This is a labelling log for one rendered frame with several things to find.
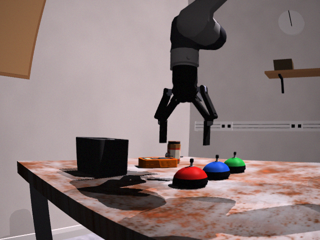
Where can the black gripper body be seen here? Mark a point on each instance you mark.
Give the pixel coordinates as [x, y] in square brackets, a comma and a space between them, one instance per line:
[184, 77]

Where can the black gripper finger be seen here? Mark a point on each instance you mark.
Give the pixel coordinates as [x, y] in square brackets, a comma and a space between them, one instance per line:
[208, 117]
[164, 110]

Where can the blue bell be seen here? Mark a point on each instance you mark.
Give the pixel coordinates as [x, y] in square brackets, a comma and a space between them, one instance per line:
[217, 170]

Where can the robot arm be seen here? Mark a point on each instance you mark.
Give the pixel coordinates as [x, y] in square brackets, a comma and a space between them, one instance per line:
[194, 29]

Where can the green dome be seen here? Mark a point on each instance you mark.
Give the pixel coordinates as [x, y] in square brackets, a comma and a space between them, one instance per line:
[236, 165]

